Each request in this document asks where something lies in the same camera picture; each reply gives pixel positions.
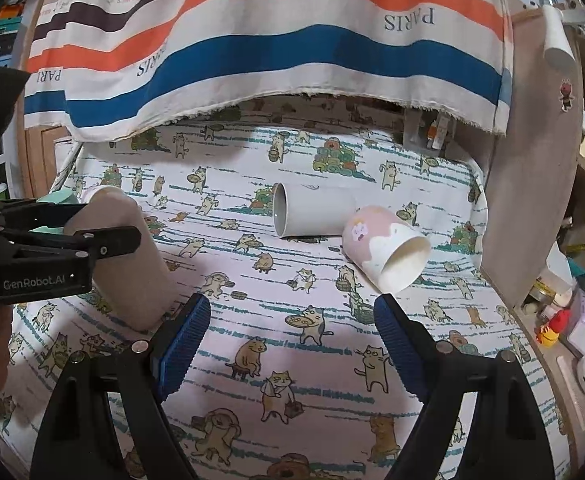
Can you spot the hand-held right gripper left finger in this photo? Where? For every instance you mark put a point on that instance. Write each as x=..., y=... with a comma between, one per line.
x=185, y=340

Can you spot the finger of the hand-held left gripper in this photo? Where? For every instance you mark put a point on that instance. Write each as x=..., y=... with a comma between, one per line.
x=37, y=212
x=107, y=242

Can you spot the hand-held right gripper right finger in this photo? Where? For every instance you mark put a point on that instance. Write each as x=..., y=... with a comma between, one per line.
x=397, y=342

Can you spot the beige cup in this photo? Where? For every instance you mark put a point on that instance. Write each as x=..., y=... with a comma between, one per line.
x=122, y=260

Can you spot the pink and white cup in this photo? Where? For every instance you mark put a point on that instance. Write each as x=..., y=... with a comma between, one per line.
x=382, y=250

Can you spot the grey cup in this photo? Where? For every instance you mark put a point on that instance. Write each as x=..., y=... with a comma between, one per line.
x=312, y=210

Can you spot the white cup on shelf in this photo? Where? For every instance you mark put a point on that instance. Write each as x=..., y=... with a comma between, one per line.
x=558, y=40

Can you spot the cat print bed sheet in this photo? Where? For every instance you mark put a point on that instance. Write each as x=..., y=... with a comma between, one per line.
x=292, y=310

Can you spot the red and yellow toy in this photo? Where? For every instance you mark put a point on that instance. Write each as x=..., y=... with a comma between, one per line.
x=555, y=327

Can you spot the wooden shelf unit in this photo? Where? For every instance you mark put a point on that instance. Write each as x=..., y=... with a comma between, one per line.
x=582, y=160

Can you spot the striped cloth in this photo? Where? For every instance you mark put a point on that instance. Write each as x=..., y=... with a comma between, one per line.
x=272, y=35

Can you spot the cartoon sticker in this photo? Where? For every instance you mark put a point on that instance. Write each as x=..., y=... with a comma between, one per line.
x=566, y=94

